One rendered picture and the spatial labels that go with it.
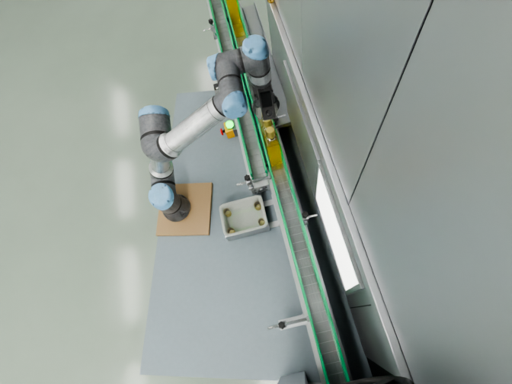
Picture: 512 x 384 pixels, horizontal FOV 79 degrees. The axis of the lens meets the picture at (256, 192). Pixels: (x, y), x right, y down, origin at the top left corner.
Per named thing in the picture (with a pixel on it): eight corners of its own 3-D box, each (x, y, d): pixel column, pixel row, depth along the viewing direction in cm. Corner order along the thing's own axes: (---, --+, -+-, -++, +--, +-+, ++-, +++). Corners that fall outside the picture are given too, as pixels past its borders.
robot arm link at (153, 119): (152, 193, 158) (137, 134, 110) (149, 168, 164) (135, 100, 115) (176, 191, 162) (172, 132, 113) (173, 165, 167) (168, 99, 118)
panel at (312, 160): (353, 293, 121) (371, 286, 89) (346, 295, 121) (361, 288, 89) (292, 110, 155) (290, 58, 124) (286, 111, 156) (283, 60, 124)
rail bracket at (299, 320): (309, 324, 136) (311, 325, 116) (273, 332, 137) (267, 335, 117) (306, 312, 138) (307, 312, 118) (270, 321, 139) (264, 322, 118)
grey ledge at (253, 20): (293, 131, 173) (293, 119, 163) (278, 135, 174) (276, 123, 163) (257, 16, 210) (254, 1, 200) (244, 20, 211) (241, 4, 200)
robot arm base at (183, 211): (163, 223, 166) (155, 219, 156) (164, 196, 171) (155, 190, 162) (190, 219, 164) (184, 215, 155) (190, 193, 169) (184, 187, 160)
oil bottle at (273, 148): (282, 163, 157) (279, 142, 137) (271, 166, 157) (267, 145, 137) (279, 154, 159) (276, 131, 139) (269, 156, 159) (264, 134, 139)
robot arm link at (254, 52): (237, 36, 94) (264, 29, 93) (243, 63, 104) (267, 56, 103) (241, 56, 91) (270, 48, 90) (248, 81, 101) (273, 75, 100)
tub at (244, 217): (270, 230, 158) (268, 225, 150) (228, 241, 159) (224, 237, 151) (263, 200, 164) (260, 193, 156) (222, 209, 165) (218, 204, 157)
